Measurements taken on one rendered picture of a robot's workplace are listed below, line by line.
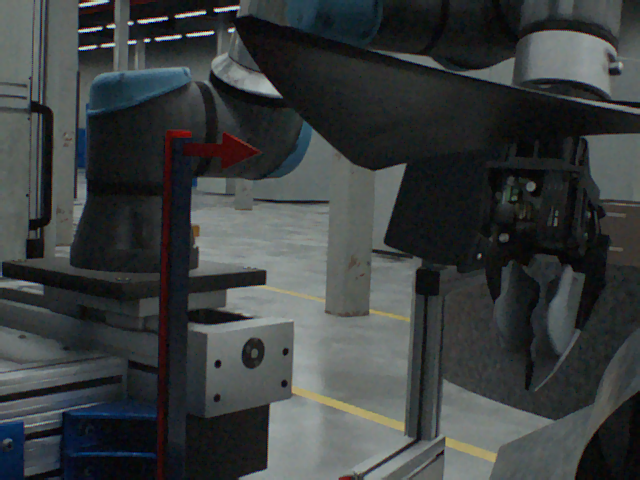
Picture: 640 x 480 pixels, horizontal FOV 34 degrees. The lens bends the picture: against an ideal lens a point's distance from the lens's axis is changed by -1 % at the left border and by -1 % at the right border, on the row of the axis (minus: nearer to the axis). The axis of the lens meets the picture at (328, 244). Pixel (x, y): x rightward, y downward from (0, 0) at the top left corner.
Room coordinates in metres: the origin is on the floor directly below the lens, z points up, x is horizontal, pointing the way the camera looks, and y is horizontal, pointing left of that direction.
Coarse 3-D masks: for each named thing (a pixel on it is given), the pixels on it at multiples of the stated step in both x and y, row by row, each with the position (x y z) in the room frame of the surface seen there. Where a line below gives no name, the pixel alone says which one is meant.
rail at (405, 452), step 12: (396, 444) 1.13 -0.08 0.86; (408, 444) 1.14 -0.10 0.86; (420, 444) 1.14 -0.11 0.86; (432, 444) 1.14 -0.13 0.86; (444, 444) 1.18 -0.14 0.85; (372, 456) 1.08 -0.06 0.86; (384, 456) 1.09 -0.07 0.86; (396, 456) 1.12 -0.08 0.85; (408, 456) 1.09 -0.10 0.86; (420, 456) 1.11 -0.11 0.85; (432, 456) 1.14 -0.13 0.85; (360, 468) 1.04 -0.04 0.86; (372, 468) 1.05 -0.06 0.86; (384, 468) 1.04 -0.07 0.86; (396, 468) 1.05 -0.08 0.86; (408, 468) 1.08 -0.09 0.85; (420, 468) 1.13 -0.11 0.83; (432, 468) 1.14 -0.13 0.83
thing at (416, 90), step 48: (288, 48) 0.53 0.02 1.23; (336, 48) 0.51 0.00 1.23; (288, 96) 0.62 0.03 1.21; (336, 96) 0.60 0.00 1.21; (384, 96) 0.58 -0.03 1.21; (432, 96) 0.56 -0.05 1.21; (480, 96) 0.54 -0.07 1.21; (528, 96) 0.50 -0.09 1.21; (336, 144) 0.68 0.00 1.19; (384, 144) 0.67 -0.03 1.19; (432, 144) 0.66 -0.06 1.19; (480, 144) 0.65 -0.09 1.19
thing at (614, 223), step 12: (600, 204) 7.26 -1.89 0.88; (612, 204) 7.19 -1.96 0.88; (624, 204) 7.52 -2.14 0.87; (636, 204) 7.55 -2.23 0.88; (612, 216) 7.18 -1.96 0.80; (624, 216) 7.10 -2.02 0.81; (636, 216) 7.04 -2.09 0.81; (612, 228) 7.18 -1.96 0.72; (624, 228) 7.11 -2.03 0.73; (636, 228) 7.04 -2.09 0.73; (612, 240) 7.17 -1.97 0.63; (624, 240) 7.10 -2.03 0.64; (636, 240) 7.03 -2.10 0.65; (612, 252) 7.16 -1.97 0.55; (624, 252) 7.09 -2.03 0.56; (636, 252) 7.02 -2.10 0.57; (624, 264) 7.09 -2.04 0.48; (636, 264) 7.02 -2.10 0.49
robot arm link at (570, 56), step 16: (544, 32) 0.76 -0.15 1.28; (560, 32) 0.76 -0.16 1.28; (576, 32) 0.76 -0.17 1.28; (528, 48) 0.77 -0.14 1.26; (544, 48) 0.76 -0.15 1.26; (560, 48) 0.75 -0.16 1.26; (576, 48) 0.75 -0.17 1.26; (592, 48) 0.76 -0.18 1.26; (608, 48) 0.76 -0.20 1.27; (528, 64) 0.77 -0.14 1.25; (544, 64) 0.76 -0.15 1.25; (560, 64) 0.75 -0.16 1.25; (576, 64) 0.75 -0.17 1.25; (592, 64) 0.75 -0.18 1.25; (608, 64) 0.77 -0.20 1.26; (512, 80) 0.79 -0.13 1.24; (528, 80) 0.76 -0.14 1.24; (544, 80) 0.75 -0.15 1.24; (560, 80) 0.75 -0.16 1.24; (576, 80) 0.75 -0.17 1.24; (592, 80) 0.75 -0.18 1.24; (608, 80) 0.76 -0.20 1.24; (608, 96) 0.76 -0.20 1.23
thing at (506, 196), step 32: (576, 96) 0.75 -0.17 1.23; (512, 160) 0.73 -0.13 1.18; (544, 160) 0.72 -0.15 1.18; (576, 160) 0.76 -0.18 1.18; (512, 192) 0.73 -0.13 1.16; (544, 192) 0.71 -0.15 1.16; (576, 192) 0.72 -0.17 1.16; (480, 224) 0.72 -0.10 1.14; (512, 224) 0.72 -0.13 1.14; (544, 224) 0.71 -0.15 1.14; (576, 224) 0.69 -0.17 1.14; (544, 256) 0.76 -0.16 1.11; (576, 256) 0.73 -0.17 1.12
